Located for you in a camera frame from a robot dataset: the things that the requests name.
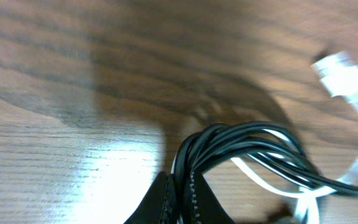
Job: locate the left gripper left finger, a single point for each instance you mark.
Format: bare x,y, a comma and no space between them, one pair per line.
159,205

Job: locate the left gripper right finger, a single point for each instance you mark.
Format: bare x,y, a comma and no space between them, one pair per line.
201,204

